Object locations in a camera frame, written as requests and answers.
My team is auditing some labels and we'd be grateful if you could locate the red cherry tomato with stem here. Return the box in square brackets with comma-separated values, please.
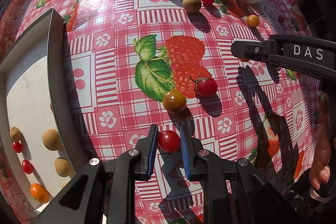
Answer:
[190, 75, 218, 97]

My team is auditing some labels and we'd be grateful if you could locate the yellow cherry tomato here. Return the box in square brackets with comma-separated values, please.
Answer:
[246, 14, 260, 28]

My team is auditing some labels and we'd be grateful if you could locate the brown longan on table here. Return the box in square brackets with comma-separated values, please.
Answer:
[182, 0, 202, 14]

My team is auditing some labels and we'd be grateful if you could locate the grey cardboard box tray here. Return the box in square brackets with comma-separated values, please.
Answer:
[1, 9, 95, 218]

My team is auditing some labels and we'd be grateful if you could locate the person's hand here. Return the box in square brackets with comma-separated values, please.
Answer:
[309, 93, 335, 203]

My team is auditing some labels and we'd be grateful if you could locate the red cherry tomato in tray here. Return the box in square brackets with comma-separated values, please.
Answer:
[22, 159, 34, 174]

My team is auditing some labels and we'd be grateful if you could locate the dark orange cherry tomato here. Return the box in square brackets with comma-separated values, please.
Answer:
[162, 89, 186, 114]

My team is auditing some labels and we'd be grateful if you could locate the red strawberry checkered tablecloth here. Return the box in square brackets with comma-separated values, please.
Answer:
[1, 0, 318, 179]

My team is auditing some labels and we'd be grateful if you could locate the small orange tangerine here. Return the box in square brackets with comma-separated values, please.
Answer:
[30, 183, 49, 204]

